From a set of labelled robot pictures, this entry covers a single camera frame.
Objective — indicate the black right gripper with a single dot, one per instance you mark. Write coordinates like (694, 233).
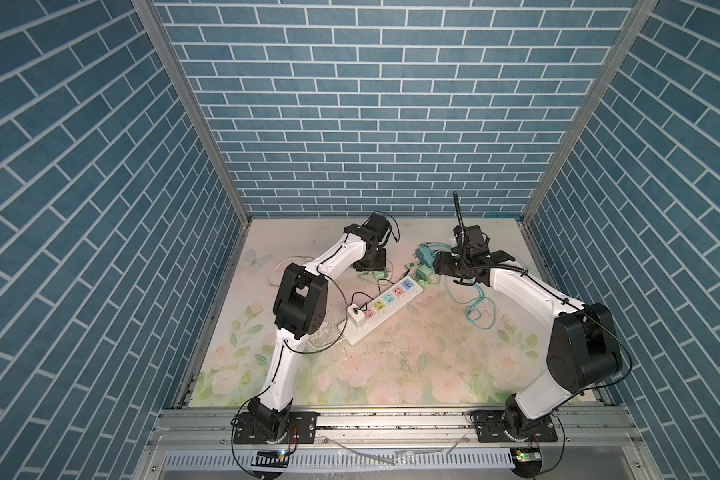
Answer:
(442, 263)

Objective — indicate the white power strip colourful sockets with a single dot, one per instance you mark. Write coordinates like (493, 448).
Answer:
(383, 307)

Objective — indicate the white USB charger adapter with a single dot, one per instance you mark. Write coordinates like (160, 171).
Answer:
(356, 314)

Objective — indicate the white power strip cord plug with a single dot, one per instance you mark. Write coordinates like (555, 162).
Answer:
(301, 302)

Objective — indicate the teal charger adapter upper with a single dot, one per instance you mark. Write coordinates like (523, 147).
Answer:
(425, 256)

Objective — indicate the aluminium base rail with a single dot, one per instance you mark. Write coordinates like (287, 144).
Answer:
(583, 441)

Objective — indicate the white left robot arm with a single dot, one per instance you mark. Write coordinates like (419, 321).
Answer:
(269, 411)

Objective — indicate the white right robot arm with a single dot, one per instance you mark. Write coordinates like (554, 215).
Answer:
(583, 347)

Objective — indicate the light green charger with prongs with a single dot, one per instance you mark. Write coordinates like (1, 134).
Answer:
(375, 275)

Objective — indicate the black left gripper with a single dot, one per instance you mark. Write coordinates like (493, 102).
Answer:
(380, 264)

